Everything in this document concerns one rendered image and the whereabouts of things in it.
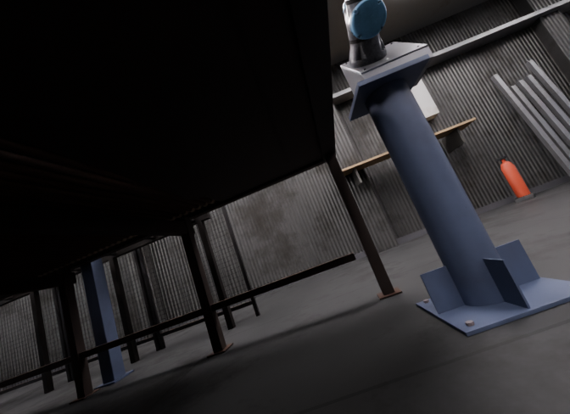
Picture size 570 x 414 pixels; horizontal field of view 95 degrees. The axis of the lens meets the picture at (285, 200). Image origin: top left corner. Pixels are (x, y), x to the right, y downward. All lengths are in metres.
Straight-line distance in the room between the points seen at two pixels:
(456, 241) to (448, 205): 0.12
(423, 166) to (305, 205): 3.05
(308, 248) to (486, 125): 3.17
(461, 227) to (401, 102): 0.49
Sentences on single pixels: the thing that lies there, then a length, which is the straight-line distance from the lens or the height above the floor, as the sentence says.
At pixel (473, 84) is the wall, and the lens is 5.20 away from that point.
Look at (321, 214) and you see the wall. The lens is 3.95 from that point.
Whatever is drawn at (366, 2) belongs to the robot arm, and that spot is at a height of 1.02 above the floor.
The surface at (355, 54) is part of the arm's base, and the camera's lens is 1.24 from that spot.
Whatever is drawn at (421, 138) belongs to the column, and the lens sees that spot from 1.08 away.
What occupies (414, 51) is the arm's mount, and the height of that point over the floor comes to 0.92.
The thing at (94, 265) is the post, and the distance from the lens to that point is 2.51.
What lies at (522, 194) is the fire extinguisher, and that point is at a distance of 4.43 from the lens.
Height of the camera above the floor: 0.37
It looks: 12 degrees up
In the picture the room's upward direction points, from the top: 21 degrees counter-clockwise
